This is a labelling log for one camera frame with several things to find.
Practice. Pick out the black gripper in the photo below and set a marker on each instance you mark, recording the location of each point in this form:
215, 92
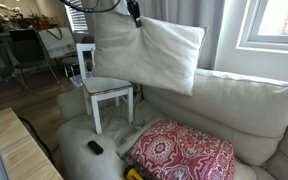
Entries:
132, 6

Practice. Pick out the large beige pillow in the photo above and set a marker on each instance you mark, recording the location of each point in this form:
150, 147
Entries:
150, 53

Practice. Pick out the small white wooden chair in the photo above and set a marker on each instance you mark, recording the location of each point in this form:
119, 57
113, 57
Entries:
105, 86

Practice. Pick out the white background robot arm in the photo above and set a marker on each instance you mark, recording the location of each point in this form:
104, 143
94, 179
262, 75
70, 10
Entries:
4, 13

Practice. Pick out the grey chair metal legs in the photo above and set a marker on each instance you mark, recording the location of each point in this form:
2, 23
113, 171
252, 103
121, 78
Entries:
70, 61

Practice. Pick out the grey curtain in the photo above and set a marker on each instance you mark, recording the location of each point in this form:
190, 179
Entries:
190, 13

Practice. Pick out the white window blinds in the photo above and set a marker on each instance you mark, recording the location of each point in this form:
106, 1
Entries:
76, 20

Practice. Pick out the clear plastic storage bin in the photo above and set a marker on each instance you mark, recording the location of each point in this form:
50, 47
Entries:
75, 80

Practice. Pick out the potted plants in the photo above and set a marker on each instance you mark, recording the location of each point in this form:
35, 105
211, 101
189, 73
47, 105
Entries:
42, 21

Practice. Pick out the beige fabric sofa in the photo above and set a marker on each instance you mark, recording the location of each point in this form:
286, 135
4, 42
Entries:
217, 110

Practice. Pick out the folded beige cloth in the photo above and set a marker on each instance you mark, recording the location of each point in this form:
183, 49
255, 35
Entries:
127, 143

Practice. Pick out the black remote control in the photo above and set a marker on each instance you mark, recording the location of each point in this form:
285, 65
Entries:
95, 147

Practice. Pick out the red patterned blanket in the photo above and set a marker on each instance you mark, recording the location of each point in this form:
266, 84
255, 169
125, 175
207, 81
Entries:
180, 153

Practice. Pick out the yellow black tool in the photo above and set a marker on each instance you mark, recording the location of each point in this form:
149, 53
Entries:
132, 174

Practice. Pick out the light wooden table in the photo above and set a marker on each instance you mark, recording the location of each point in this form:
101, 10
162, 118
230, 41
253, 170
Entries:
20, 150

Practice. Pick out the white window frame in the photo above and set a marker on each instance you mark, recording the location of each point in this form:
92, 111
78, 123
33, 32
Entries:
250, 40

